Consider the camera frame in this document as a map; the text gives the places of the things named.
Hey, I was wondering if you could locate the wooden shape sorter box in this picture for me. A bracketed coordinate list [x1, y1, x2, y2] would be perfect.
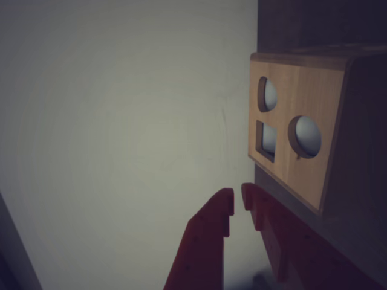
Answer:
[247, 45, 387, 224]

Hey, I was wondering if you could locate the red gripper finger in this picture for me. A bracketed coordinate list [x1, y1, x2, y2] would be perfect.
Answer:
[241, 182, 387, 290]
[163, 187, 235, 290]

